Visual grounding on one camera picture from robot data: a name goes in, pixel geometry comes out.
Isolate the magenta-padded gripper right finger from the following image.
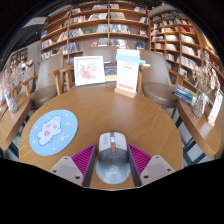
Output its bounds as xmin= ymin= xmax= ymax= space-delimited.
xmin=127 ymin=143 xmax=177 ymax=188

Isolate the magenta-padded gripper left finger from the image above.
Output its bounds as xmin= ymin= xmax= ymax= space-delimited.
xmin=49 ymin=143 xmax=99 ymax=188

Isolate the grey computer mouse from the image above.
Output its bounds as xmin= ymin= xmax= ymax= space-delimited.
xmin=95 ymin=131 xmax=132 ymax=185

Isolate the round light blue mouse pad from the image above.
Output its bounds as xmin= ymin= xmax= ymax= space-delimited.
xmin=29 ymin=109 xmax=79 ymax=157

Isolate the wooden side table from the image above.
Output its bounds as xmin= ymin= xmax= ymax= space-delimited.
xmin=0 ymin=94 xmax=33 ymax=158
xmin=176 ymin=98 xmax=224 ymax=168

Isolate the stack of books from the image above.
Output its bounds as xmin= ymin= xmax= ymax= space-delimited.
xmin=171 ymin=84 xmax=198 ymax=108

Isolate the glass vase with dried flowers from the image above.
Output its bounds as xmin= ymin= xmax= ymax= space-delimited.
xmin=0 ymin=59 xmax=34 ymax=115
xmin=190 ymin=64 xmax=221 ymax=119

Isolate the white sign on wooden base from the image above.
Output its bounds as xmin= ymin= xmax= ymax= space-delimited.
xmin=114 ymin=48 xmax=141 ymax=99

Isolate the white framed floral picture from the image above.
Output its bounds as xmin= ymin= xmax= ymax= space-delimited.
xmin=73 ymin=55 xmax=107 ymax=87

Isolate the small white table sign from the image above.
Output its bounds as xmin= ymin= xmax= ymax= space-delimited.
xmin=207 ymin=88 xmax=224 ymax=127

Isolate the dark blue book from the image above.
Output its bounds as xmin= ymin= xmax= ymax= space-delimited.
xmin=103 ymin=61 xmax=118 ymax=83

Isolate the angled wooden bookshelf unit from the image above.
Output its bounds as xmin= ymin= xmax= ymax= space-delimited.
xmin=148 ymin=11 xmax=224 ymax=101

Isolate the distant wooden bookshelf unit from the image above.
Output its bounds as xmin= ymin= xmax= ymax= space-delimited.
xmin=9 ymin=48 xmax=29 ymax=69

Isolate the wide wooden bookshelf unit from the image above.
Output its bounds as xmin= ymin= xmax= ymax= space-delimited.
xmin=39 ymin=2 xmax=150 ymax=68

